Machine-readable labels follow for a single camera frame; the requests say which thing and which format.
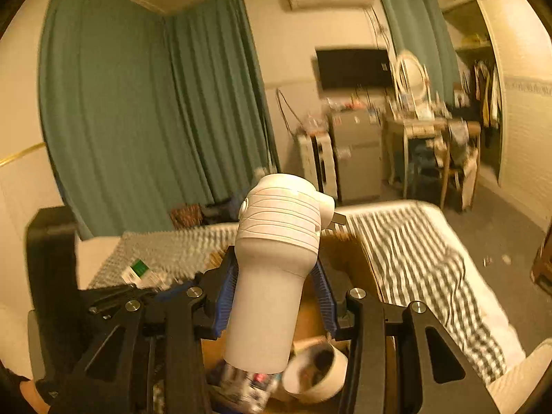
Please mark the black wall television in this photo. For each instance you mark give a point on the black wall television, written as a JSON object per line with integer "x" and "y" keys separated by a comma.
{"x": 353, "y": 69}

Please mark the hanging clothes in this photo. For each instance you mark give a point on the hanging clothes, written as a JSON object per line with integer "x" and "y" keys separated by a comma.
{"x": 483, "y": 99}

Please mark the white blue tissue pack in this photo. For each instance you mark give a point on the white blue tissue pack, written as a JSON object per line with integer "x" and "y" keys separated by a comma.
{"x": 246, "y": 386}

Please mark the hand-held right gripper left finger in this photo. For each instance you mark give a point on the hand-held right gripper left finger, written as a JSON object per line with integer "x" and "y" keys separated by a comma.
{"x": 226, "y": 306}

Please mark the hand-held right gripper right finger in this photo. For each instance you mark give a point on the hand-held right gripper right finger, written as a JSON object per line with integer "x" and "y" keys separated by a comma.
{"x": 324, "y": 299}

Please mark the black bag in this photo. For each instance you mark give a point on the black bag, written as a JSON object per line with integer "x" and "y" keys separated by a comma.
{"x": 220, "y": 211}

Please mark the narrow green curtain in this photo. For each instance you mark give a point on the narrow green curtain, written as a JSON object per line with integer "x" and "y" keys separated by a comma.
{"x": 414, "y": 34}

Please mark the wooden chair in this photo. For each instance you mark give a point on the wooden chair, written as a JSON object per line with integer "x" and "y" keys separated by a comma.
{"x": 461, "y": 168}

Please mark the white dressing table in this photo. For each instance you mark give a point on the white dressing table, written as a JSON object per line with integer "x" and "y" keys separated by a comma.
{"x": 414, "y": 131}

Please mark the white suitcase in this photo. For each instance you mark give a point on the white suitcase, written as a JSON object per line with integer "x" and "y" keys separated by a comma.
{"x": 312, "y": 164}

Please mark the white louvred wardrobe door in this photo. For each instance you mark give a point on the white louvred wardrobe door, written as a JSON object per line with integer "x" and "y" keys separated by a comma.
{"x": 526, "y": 116}

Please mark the silver mini fridge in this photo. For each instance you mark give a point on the silver mini fridge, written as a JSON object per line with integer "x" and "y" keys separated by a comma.
{"x": 358, "y": 159}

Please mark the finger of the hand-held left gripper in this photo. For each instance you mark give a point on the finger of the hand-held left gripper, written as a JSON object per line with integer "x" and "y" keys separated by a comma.
{"x": 129, "y": 289}
{"x": 101, "y": 314}

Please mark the brown cardboard box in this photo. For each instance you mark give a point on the brown cardboard box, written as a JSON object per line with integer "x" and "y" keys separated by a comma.
{"x": 345, "y": 254}

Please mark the white tape roll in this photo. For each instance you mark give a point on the white tape roll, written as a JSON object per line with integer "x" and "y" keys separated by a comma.
{"x": 302, "y": 384}

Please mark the green white medicine box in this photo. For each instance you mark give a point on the green white medicine box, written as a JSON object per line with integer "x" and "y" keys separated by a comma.
{"x": 137, "y": 272}

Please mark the white oval vanity mirror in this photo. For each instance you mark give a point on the white oval vanity mirror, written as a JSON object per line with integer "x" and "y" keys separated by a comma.
{"x": 412, "y": 75}

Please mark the patterned brown basket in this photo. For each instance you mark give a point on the patterned brown basket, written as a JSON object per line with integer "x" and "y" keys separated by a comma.
{"x": 185, "y": 216}

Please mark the wide green curtain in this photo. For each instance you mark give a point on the wide green curtain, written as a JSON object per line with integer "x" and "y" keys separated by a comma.
{"x": 129, "y": 108}

